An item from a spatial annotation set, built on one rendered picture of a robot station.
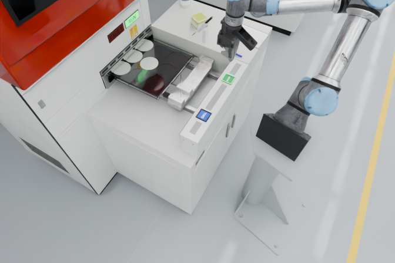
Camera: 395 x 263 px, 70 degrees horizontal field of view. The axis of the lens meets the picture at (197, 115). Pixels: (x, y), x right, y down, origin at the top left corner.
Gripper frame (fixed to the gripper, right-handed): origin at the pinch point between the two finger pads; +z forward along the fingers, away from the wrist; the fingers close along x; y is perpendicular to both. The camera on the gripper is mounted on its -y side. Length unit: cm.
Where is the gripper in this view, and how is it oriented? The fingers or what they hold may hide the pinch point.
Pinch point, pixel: (232, 59)
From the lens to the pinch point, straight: 134.6
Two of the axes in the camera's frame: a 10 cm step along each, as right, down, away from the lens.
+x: -4.9, 7.1, -5.1
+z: -0.2, 5.8, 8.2
